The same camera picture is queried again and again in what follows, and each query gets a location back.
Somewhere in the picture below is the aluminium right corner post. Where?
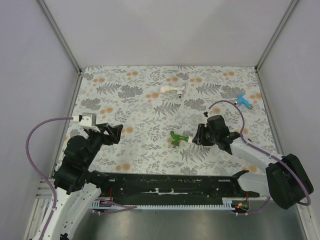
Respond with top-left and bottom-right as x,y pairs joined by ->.
253,0 -> 301,72

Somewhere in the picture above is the floral patterned table mat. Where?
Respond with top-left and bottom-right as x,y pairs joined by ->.
73,66 -> 276,176

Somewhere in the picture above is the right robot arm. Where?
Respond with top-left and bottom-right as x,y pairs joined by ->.
188,115 -> 314,210

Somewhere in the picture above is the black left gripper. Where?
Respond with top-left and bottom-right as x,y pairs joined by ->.
83,122 -> 124,167

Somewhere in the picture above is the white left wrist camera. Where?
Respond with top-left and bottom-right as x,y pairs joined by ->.
72,112 -> 101,133

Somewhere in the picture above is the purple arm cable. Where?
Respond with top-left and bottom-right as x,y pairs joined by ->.
207,100 -> 312,216
25,116 -> 137,240

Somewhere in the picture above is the aluminium corner post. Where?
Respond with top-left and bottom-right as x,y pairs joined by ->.
37,0 -> 83,76
253,0 -> 301,72

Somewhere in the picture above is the aluminium left corner post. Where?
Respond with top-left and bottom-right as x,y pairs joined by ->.
37,0 -> 83,76

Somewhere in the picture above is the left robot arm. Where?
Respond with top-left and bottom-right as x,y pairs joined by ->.
34,123 -> 124,240

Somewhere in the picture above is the white slotted cable duct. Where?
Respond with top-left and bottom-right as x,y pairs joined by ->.
89,199 -> 236,212

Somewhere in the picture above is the green faucet chrome knob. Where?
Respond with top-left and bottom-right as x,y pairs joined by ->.
170,131 -> 189,148

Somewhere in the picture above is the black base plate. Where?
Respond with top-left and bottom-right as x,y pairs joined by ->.
89,173 -> 260,204

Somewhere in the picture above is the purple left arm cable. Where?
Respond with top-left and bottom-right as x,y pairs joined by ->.
25,116 -> 137,240

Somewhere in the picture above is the white PVC elbow fitting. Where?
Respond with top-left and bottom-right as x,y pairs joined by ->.
187,136 -> 193,144

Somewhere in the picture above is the white faucet with elbow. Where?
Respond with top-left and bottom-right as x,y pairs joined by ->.
160,85 -> 186,98

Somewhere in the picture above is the blue faucet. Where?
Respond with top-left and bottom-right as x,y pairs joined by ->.
234,93 -> 253,110

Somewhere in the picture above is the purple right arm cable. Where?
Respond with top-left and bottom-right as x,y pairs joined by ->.
207,100 -> 312,216

